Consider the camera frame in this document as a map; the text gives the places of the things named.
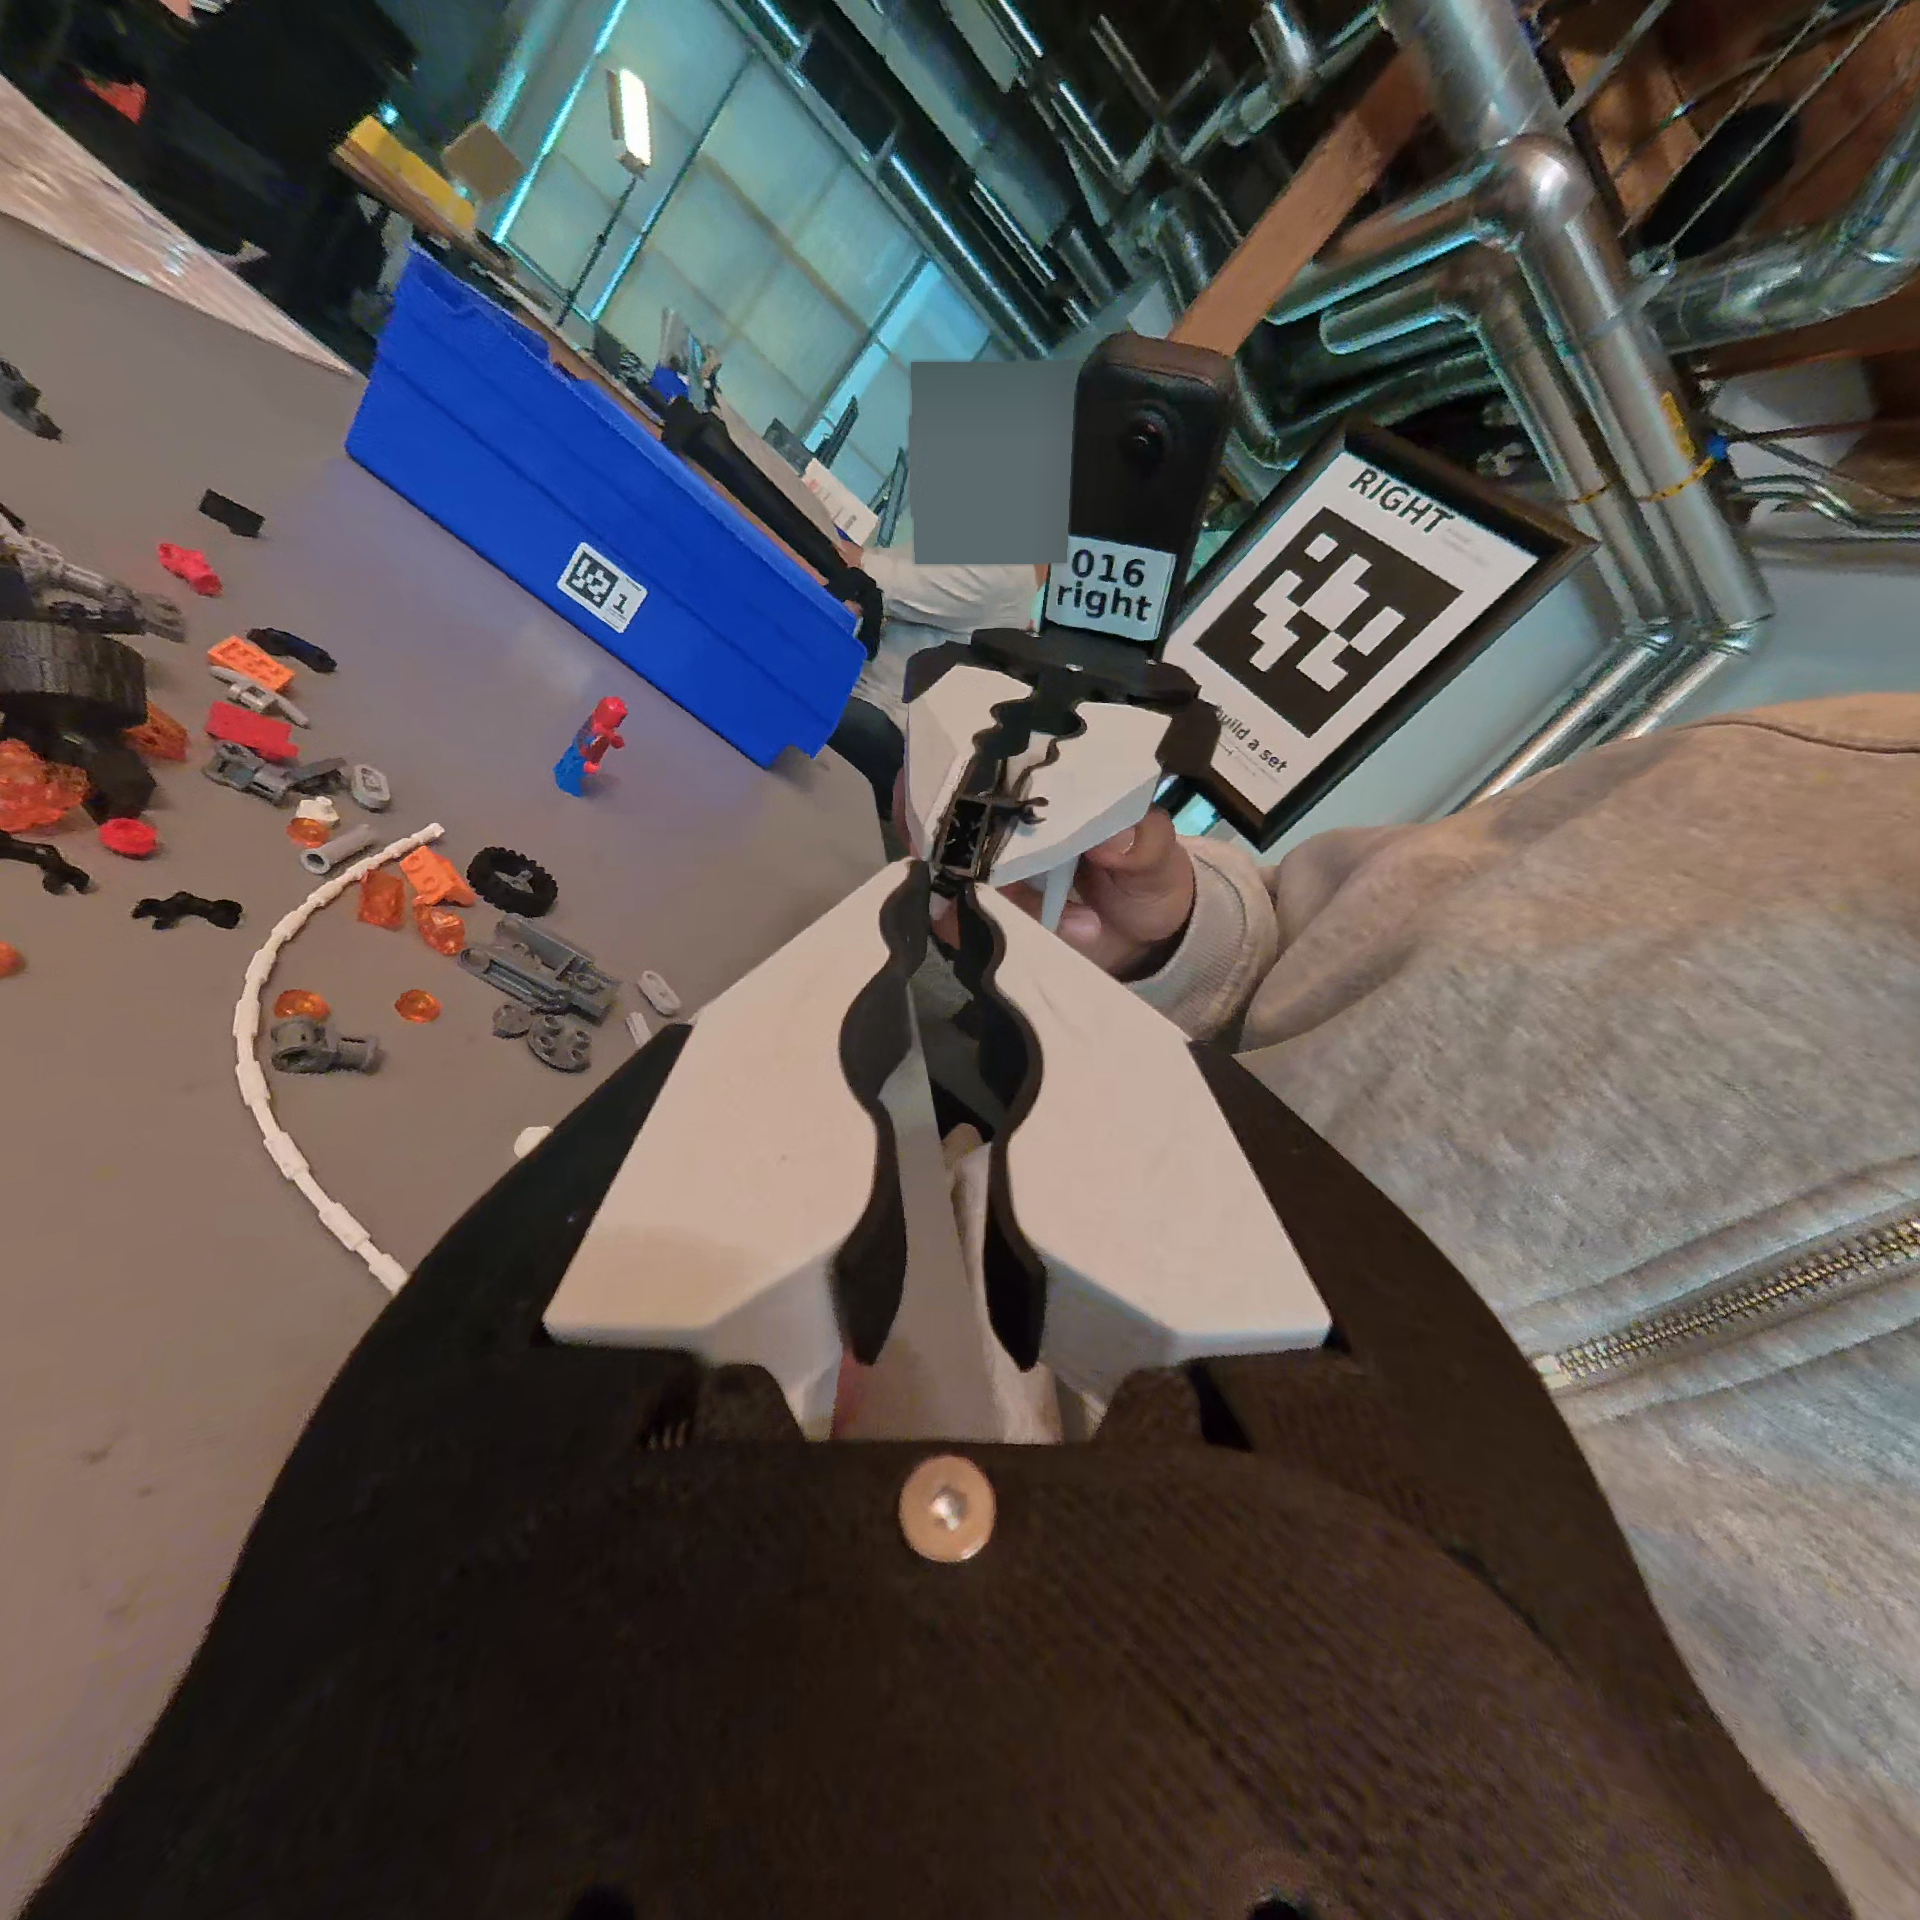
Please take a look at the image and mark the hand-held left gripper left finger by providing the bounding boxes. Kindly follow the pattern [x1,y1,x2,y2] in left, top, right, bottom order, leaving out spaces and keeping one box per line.
[540,862,921,1367]

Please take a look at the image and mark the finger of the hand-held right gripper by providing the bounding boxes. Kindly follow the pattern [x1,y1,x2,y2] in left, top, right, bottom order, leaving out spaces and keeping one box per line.
[975,696,1178,934]
[903,667,1041,873]

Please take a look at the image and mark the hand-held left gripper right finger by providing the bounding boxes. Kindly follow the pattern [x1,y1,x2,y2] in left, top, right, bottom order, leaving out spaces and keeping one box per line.
[957,884,1335,1373]

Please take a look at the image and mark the red blue lego minifigure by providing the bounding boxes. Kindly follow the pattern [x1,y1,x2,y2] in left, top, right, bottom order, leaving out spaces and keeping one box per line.
[551,694,634,797]

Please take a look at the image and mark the pile of lego pieces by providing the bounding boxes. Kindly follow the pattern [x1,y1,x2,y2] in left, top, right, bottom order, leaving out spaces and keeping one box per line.
[0,359,683,1075]

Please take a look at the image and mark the person's right hand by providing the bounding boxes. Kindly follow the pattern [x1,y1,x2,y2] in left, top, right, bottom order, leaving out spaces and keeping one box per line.
[1069,809,1199,987]

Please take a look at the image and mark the framed marker sign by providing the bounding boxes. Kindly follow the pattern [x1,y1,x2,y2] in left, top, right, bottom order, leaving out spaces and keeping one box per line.
[1162,421,1599,848]

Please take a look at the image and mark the silver metal pipes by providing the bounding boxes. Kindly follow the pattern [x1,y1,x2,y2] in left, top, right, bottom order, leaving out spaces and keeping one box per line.
[1246,0,1920,752]

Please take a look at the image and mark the blue plastic bin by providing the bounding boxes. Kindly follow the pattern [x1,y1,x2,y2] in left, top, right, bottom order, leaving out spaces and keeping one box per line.
[346,247,869,768]

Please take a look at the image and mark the person's grey hoodie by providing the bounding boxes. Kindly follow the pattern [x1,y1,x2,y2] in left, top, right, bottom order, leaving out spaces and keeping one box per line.
[1230,901,1920,1920]

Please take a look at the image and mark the grey lego bracket assembly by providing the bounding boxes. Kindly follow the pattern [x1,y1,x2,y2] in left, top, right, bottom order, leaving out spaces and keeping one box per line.
[458,919,621,1023]

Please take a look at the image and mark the wooden post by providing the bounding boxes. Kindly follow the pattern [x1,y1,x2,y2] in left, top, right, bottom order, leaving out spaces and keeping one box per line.
[1171,52,1443,355]

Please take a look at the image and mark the white lego hose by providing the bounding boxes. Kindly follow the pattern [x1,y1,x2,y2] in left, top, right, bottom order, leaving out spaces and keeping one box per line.
[231,821,447,1296]

